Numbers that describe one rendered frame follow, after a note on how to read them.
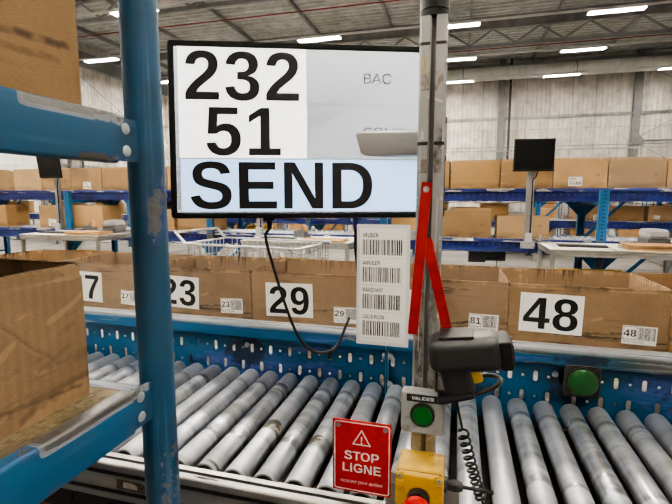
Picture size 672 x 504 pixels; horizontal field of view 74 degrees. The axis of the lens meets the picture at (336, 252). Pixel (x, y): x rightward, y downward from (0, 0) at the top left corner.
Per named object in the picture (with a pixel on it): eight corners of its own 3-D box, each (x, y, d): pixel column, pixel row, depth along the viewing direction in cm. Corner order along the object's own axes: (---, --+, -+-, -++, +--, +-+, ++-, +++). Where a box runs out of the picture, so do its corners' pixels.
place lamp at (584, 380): (567, 395, 115) (569, 370, 115) (566, 393, 117) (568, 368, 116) (598, 399, 114) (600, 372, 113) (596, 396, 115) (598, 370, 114)
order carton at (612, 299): (505, 342, 125) (508, 282, 123) (497, 315, 154) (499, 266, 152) (668, 355, 115) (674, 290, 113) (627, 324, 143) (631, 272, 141)
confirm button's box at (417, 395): (399, 433, 71) (400, 392, 70) (402, 423, 74) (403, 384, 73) (444, 439, 69) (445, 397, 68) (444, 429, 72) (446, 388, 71)
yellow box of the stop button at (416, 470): (392, 522, 67) (393, 477, 66) (399, 486, 75) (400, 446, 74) (495, 541, 63) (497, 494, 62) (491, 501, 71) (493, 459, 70)
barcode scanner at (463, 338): (520, 408, 62) (513, 335, 61) (433, 409, 65) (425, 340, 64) (514, 389, 68) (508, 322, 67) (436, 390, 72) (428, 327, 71)
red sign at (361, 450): (332, 488, 77) (332, 418, 75) (333, 485, 78) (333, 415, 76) (426, 505, 73) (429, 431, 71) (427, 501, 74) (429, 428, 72)
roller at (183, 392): (101, 473, 96) (82, 465, 97) (223, 379, 146) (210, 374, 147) (104, 453, 95) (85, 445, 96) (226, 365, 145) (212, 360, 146)
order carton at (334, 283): (251, 321, 146) (250, 270, 144) (285, 301, 174) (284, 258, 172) (369, 331, 136) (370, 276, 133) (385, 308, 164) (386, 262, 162)
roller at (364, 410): (308, 508, 84) (315, 485, 83) (364, 391, 133) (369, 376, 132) (333, 519, 82) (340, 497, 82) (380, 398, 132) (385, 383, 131)
